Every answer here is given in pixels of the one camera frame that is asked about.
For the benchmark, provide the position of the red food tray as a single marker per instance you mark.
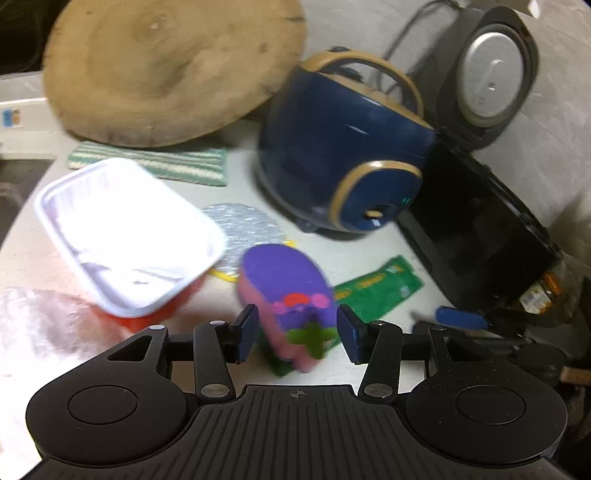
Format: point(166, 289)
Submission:
point(129, 230)

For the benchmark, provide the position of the black rice cooker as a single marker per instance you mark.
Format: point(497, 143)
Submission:
point(475, 221)

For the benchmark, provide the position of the green striped cloth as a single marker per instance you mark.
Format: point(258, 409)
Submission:
point(184, 164)

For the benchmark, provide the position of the round silver mat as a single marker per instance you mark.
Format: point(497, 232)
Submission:
point(254, 226)

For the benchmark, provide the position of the glass sauce jar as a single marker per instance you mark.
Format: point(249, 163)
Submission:
point(540, 290)

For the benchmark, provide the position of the blue rice cooker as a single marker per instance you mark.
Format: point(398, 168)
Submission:
point(332, 138)

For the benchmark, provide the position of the white plastic container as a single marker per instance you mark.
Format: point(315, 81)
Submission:
point(27, 106)

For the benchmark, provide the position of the green snack packet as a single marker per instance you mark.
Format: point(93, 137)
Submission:
point(378, 286)

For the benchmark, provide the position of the stainless steel sink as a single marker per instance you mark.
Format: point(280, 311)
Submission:
point(18, 184)

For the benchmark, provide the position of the purple eggplant pot holder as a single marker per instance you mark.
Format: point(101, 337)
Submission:
point(286, 281)

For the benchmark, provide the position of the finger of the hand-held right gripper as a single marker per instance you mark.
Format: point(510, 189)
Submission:
point(461, 317)
point(461, 333)

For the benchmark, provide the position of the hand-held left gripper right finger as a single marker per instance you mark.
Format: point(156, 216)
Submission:
point(348, 332)

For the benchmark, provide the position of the round wooden cutting board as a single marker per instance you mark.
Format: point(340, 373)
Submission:
point(161, 69)

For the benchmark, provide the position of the translucent white plastic bag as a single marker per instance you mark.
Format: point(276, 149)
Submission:
point(41, 323)

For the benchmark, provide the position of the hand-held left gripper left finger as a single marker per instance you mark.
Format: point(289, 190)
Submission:
point(247, 332)

